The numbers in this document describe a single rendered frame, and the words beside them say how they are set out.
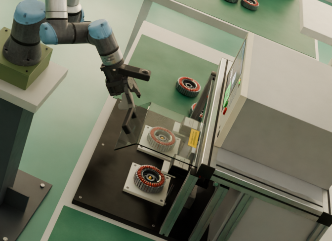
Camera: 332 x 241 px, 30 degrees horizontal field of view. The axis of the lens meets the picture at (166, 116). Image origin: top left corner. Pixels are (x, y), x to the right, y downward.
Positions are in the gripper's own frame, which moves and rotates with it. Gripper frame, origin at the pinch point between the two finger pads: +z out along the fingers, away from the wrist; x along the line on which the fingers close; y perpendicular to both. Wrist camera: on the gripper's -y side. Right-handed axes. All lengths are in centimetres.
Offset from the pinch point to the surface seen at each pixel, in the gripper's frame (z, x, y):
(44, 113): 43, -99, 88
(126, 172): 14.9, 18.0, 7.9
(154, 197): 21.6, 27.1, -1.7
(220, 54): 34, -96, -19
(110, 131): 8.4, -1.4, 14.8
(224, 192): 13, 44, -29
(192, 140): 1.7, 28.3, -22.0
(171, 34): 17, -98, 2
